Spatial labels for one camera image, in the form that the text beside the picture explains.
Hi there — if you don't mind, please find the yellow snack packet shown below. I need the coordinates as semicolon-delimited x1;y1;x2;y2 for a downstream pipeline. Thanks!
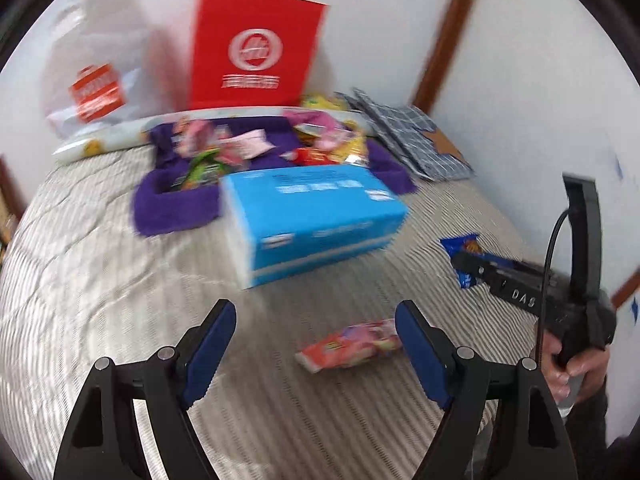
340;130;371;168

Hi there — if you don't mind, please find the blue cookie packet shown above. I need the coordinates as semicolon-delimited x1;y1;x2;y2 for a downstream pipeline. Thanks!
440;232;506;290

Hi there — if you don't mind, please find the blue tissue pack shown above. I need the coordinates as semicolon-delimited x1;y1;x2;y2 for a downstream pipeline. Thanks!
220;164;408;290

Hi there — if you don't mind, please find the person's right forearm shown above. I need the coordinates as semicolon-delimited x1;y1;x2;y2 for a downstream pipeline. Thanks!
564;392;613;480

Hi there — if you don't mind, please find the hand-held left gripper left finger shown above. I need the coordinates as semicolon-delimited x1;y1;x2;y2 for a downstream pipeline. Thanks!
52;299;237;480

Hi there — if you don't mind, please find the yellow snack bag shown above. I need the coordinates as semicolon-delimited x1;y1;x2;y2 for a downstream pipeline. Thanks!
300;92;348;111

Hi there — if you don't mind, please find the navy checked cloth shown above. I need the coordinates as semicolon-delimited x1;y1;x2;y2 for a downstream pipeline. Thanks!
335;87;476;182

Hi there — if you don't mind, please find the black cable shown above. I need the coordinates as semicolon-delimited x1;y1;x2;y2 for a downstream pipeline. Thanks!
536;209;571;361

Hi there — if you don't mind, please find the rolled printed mat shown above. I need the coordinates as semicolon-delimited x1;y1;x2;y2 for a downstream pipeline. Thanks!
52;107;376;163

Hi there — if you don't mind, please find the purple towel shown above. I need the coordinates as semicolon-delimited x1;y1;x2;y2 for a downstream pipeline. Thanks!
131;116;418;237

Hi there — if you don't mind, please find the green snack packet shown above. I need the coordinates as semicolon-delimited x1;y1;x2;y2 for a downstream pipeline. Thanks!
175;152;228;191

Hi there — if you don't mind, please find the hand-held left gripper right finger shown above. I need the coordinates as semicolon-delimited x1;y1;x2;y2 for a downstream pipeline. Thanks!
395;300;578;480

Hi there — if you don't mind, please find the translucent plastic bag red logo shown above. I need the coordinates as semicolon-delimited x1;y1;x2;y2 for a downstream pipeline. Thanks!
42;0;176;138

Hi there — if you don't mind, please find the magenta snack packet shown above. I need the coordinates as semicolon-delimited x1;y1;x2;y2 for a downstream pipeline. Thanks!
285;107;341;133

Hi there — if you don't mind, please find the long pink snack packet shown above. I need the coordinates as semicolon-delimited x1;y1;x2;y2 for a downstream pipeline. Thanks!
295;317;403;373

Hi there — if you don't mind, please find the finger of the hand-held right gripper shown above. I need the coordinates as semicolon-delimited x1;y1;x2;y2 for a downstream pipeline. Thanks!
451;250;501;286
475;252;523;273

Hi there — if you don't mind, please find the brown wooden door frame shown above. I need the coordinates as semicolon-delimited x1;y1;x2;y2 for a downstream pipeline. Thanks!
410;0;486;116

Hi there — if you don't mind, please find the red snack packet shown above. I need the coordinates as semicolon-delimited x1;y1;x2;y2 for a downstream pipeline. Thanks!
292;146;341;166

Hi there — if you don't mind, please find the red paper bag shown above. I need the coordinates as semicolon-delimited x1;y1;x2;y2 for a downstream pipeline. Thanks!
187;0;331;111

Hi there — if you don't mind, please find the person's right hand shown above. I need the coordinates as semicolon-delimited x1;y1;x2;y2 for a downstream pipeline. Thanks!
542;332;610;413

